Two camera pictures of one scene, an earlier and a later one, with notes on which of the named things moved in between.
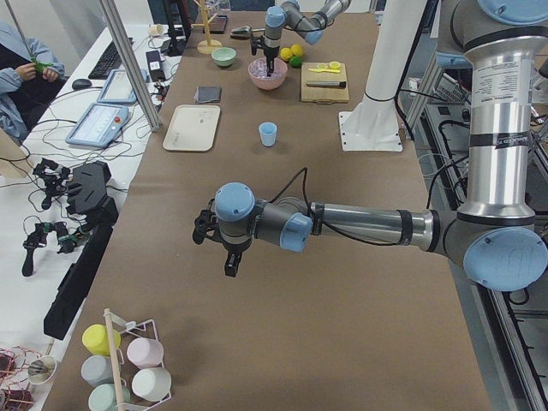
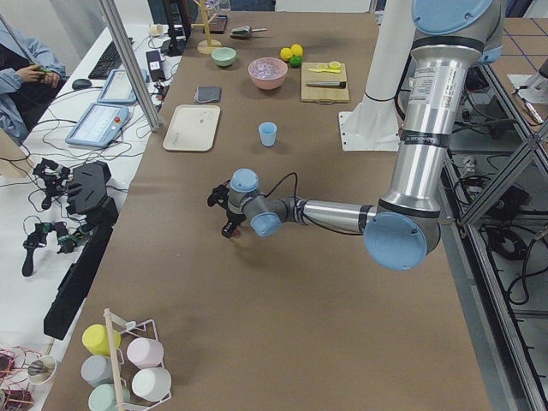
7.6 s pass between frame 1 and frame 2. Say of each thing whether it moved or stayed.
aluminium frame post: stayed
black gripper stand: stayed
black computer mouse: stayed
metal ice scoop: stayed
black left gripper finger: moved
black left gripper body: moved
